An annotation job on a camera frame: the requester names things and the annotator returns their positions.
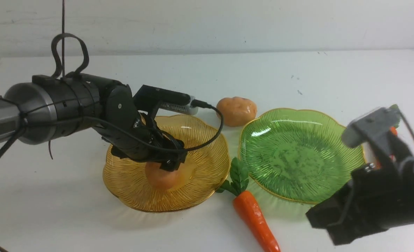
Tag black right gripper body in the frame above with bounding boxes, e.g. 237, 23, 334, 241
306, 131, 414, 246

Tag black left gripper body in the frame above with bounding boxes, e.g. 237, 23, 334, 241
95, 84, 187, 171

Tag brown potato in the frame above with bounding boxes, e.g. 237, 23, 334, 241
216, 96, 258, 127
145, 162, 185, 190

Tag orange plastic carrot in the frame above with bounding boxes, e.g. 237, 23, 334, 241
216, 157, 281, 252
373, 104, 401, 169

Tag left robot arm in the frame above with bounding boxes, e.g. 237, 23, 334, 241
0, 74, 187, 171

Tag amber glass plate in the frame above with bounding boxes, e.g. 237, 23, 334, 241
102, 134, 231, 212

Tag green glass plate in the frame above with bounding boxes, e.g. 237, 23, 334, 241
238, 107, 366, 204

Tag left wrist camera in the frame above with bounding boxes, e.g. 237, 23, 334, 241
133, 85, 198, 118

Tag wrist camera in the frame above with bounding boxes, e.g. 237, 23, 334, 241
133, 85, 198, 118
341, 107, 385, 148

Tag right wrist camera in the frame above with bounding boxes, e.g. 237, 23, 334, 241
341, 107, 385, 148

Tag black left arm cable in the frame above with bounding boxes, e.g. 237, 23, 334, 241
0, 99, 224, 179

